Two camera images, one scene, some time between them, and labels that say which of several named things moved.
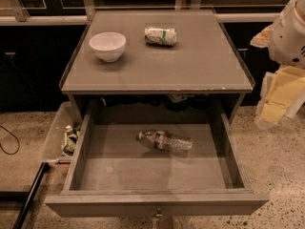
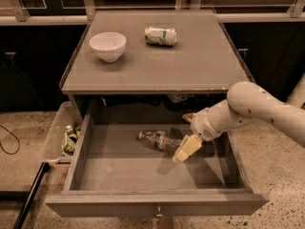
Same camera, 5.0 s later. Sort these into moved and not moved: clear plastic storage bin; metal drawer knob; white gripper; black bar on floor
Moved: white gripper
Not moved: metal drawer knob; black bar on floor; clear plastic storage bin
